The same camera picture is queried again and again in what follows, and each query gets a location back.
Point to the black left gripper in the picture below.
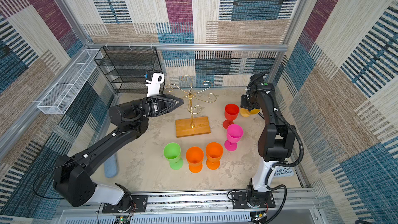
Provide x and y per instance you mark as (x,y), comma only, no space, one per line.
(155,108)

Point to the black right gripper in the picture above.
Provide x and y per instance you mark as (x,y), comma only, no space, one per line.
(244,104)

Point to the yellow wine glass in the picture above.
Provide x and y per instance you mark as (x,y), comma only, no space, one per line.
(247,113)

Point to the red wine glass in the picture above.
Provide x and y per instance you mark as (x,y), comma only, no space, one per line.
(231,112)

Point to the pink wine glass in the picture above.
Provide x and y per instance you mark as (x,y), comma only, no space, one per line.
(234,135)

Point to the green wine glass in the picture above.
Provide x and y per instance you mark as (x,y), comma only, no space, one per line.
(172,152)

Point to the small orange wine glass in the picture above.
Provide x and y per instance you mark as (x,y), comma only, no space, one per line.
(194,157)

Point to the large orange wine glass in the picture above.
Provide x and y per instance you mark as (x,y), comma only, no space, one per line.
(214,152)

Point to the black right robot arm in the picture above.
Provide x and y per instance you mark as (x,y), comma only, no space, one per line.
(279,145)

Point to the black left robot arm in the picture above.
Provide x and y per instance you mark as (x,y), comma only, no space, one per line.
(72,177)

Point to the black mesh shelf rack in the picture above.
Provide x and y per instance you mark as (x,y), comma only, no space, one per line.
(125,67)

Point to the printed booklet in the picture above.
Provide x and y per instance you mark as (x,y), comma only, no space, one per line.
(283,172)

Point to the gold wire wine glass rack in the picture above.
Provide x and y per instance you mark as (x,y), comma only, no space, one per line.
(194,125)

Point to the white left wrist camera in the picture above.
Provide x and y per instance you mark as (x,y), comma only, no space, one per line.
(153,82)

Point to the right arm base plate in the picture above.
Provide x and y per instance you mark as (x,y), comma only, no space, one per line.
(242,200)

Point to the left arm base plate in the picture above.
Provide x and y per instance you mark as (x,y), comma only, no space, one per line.
(136,203)

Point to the white wire basket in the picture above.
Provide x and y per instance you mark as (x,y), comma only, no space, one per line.
(58,100)

